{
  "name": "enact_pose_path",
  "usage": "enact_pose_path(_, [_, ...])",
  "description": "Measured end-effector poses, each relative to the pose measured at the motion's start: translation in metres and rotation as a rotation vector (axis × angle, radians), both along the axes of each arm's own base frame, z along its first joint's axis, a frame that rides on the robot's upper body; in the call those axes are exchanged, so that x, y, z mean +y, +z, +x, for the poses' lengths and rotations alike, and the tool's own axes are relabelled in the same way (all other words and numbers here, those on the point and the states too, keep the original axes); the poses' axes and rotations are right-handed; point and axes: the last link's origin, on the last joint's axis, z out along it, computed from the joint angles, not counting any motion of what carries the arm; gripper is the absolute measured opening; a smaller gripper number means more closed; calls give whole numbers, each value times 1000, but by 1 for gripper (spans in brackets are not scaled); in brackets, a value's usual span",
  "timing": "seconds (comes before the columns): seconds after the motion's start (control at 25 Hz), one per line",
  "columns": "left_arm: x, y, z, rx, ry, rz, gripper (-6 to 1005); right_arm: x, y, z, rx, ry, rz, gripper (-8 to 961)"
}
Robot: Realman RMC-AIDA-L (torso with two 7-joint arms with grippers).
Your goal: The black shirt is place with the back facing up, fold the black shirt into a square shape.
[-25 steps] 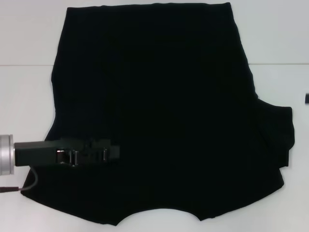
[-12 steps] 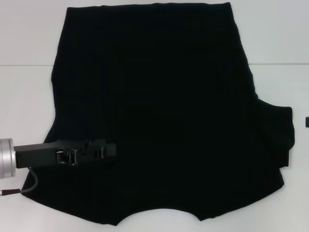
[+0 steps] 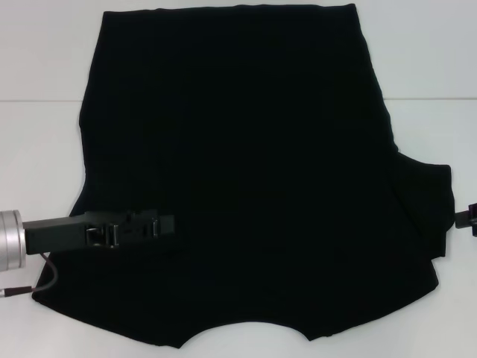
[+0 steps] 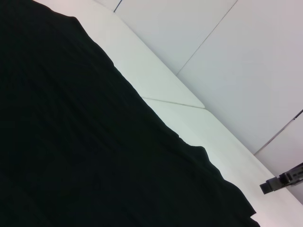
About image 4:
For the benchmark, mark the black t-shirt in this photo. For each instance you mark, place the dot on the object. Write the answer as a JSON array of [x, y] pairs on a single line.
[[71, 118]]

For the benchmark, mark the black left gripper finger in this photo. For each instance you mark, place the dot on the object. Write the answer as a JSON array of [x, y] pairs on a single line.
[[284, 179]]

